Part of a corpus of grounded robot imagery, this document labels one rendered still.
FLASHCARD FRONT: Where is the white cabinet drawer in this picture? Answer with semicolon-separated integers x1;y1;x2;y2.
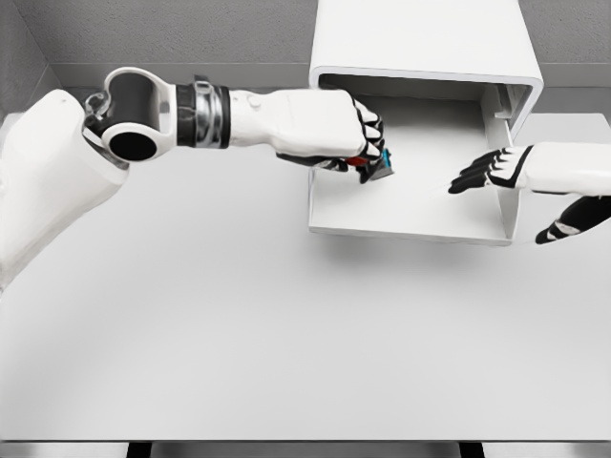
306;85;520;249

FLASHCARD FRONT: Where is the white tabletop storage cabinet shell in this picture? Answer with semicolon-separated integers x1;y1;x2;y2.
308;0;545;135

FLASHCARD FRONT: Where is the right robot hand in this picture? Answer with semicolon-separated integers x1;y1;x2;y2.
447;141;611;246

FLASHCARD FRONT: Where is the grey load switch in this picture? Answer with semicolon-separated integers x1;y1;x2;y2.
345;147;396;184

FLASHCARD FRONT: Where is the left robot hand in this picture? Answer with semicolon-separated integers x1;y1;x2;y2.
273;88;391;185

